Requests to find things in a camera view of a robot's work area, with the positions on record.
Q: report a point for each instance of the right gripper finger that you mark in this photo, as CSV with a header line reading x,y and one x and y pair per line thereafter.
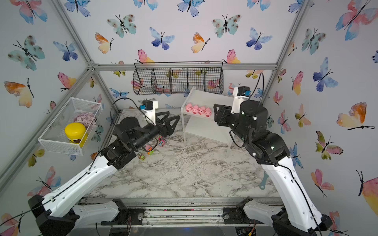
x,y
218,108
217,118

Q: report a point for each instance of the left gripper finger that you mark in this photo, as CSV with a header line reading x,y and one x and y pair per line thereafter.
x,y
162,115
171,123

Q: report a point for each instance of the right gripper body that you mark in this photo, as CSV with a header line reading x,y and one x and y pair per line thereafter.
x,y
231,120

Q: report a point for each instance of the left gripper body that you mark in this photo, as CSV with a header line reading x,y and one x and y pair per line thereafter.
x,y
162,132

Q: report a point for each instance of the pink pig toy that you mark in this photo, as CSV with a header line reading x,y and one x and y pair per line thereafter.
x,y
208,112
201,110
188,107
195,109

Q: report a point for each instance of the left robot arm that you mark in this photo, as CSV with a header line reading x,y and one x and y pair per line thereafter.
x,y
57,213

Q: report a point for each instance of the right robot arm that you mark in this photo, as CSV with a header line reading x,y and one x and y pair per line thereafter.
x,y
298,216

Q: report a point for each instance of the pink toy car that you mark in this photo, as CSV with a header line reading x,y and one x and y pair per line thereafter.
x,y
161,141

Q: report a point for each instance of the white two-tier shelf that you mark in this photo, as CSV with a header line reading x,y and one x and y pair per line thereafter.
x,y
201,125

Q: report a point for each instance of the orange green toy car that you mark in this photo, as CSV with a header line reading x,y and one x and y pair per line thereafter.
x,y
149,149

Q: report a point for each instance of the pink round chips pile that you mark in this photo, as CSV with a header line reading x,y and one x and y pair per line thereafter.
x,y
86,118

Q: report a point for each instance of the yellow lidded jar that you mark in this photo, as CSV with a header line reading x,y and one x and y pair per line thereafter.
x,y
76,133

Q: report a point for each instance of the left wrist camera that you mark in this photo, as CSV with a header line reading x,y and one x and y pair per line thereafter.
x,y
148,108

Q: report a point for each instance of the black wire wall basket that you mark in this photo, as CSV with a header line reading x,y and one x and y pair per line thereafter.
x,y
177,78

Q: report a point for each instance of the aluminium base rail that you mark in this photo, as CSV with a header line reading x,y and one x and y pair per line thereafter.
x,y
178,211

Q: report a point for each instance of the white mesh wall basket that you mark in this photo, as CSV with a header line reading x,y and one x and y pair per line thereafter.
x,y
54,139

